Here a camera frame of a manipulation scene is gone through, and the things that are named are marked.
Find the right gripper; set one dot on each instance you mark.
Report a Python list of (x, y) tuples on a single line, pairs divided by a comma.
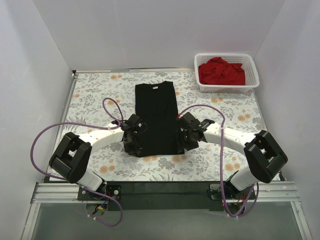
[(186, 140)]

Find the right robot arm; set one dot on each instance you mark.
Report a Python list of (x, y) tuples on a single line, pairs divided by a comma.
[(264, 156)]

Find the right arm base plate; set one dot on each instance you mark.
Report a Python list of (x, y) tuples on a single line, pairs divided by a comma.
[(214, 193)]

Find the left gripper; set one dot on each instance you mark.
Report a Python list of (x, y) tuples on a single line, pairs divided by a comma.
[(132, 144)]

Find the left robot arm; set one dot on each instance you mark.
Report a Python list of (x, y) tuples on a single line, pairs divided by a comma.
[(71, 157)]

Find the red t-shirt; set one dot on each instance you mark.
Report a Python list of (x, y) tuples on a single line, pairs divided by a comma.
[(217, 71)]

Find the white plastic basket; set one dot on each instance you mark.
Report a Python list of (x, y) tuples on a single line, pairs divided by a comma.
[(248, 65)]

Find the floral table mat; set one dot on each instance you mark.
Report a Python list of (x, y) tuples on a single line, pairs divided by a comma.
[(98, 97)]

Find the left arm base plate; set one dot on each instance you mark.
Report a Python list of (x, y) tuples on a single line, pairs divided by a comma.
[(113, 191)]

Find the black t-shirt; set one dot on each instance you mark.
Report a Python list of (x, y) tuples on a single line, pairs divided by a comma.
[(156, 105)]

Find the aluminium table frame rail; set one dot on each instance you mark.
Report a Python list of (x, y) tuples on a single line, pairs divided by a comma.
[(163, 210)]

